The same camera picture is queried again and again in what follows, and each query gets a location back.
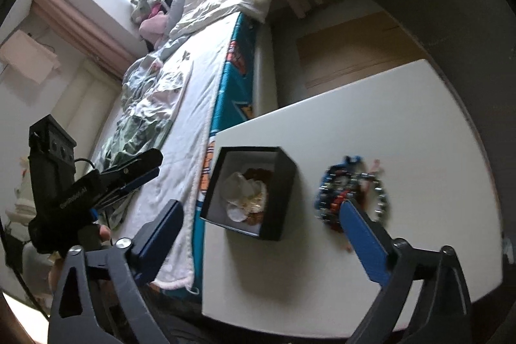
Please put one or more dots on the pink plush toy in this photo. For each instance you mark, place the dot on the pink plush toy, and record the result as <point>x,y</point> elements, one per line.
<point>153,28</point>

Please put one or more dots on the left window curtain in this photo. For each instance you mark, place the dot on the left window curtain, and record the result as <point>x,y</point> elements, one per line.
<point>84,35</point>

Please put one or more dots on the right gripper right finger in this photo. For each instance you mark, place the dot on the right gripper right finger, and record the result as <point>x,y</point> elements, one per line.
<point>370,241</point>

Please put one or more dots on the green patterned quilt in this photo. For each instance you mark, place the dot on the green patterned quilt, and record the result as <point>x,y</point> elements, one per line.
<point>153,91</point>

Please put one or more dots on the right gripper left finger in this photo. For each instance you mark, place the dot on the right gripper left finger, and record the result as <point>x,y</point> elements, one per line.
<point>153,242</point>

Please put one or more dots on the bed with white blanket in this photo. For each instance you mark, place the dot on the bed with white blanket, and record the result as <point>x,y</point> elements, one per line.
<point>184,149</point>

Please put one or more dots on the black jewelry box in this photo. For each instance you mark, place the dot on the black jewelry box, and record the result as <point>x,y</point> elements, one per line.
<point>249,191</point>

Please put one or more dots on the teal cartoon bed sheet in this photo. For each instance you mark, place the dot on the teal cartoon bed sheet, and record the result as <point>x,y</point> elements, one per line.
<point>233,105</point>

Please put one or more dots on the person's left hand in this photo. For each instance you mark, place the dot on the person's left hand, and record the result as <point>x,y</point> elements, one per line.
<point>104,234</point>

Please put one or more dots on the flattened cardboard sheet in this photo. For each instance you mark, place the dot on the flattened cardboard sheet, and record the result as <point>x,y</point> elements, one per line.
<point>354,50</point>

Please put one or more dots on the beige wall box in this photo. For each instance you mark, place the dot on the beige wall box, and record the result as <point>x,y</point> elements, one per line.
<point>31,59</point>

